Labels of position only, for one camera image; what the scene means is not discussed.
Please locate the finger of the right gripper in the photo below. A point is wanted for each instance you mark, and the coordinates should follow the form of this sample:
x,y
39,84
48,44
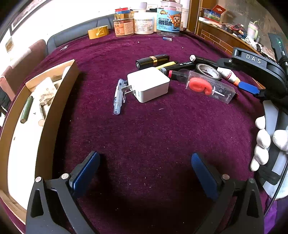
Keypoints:
x,y
248,88

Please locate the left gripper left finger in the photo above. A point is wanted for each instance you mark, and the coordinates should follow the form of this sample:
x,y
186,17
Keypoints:
x,y
83,173

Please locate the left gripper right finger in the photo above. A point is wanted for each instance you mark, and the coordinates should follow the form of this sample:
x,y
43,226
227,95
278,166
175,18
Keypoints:
x,y
207,175

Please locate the clear blue pen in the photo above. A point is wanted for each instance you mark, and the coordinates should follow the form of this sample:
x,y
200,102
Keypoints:
x,y
118,97

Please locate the white square charger plug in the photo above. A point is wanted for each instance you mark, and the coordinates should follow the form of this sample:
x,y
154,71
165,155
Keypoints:
x,y
146,84

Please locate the white gloved right hand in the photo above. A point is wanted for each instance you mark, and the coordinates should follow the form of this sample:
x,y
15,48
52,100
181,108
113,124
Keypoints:
x,y
263,139

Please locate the white orange glue bottle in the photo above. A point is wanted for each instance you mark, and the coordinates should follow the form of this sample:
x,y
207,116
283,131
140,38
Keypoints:
x,y
229,76

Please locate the black electrical tape roll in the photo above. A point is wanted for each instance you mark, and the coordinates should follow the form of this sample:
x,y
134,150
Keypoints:
x,y
208,71

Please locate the white green cup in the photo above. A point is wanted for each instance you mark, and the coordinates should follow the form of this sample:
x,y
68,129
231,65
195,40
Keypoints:
x,y
252,30

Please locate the clear packaged red hook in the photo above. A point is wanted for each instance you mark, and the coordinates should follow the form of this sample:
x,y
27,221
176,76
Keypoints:
x,y
207,86

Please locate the wooden brick pattern cabinet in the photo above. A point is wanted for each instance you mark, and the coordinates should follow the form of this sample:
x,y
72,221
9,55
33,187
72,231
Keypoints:
x,y
221,39

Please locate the shallow cardboard box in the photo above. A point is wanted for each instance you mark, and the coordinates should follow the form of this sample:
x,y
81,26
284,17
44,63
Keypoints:
x,y
27,149

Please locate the long black marker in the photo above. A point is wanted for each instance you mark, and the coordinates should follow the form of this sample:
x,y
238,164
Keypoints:
x,y
197,60

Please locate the black red-tip marker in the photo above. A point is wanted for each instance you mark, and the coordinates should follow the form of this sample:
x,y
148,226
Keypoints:
x,y
177,74

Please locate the black yellow marker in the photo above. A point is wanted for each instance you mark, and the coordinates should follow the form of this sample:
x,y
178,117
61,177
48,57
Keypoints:
x,y
177,67

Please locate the colourful carton box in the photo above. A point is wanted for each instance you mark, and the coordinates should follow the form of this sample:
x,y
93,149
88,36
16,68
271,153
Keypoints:
x,y
213,14

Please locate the green cylinder lighter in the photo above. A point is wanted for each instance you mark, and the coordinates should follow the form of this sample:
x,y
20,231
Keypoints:
x,y
26,110

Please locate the burgundy velvet table cloth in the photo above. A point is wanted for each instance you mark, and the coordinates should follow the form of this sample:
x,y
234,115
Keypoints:
x,y
146,183

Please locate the small blue capsule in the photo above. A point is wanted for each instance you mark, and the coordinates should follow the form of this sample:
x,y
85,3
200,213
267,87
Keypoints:
x,y
167,39

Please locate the black gold lipstick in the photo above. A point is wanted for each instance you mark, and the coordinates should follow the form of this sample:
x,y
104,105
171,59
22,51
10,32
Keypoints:
x,y
152,61

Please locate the blue label cartoon jar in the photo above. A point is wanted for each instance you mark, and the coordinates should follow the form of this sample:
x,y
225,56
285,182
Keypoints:
x,y
169,16

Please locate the white plastic piece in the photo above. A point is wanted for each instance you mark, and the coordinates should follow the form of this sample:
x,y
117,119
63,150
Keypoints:
x,y
65,71

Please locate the brown upholstered chair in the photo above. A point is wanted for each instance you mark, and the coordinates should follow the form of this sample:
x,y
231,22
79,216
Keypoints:
x,y
16,73

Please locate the white label jar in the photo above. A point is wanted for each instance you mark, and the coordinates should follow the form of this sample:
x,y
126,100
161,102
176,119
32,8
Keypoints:
x,y
143,23

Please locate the orange label jar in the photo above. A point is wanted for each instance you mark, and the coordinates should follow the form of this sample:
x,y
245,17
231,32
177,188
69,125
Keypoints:
x,y
124,27

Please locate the yellow tape roll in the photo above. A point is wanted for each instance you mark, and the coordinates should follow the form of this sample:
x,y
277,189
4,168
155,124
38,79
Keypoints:
x,y
98,32

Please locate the black leather sofa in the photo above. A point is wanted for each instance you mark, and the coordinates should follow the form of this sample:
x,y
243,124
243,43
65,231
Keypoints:
x,y
77,31

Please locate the small red lid jar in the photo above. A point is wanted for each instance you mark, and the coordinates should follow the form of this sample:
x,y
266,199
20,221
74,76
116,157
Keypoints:
x,y
123,13

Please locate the framed horse painting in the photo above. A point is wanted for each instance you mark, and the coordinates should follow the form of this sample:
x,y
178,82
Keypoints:
x,y
25,12

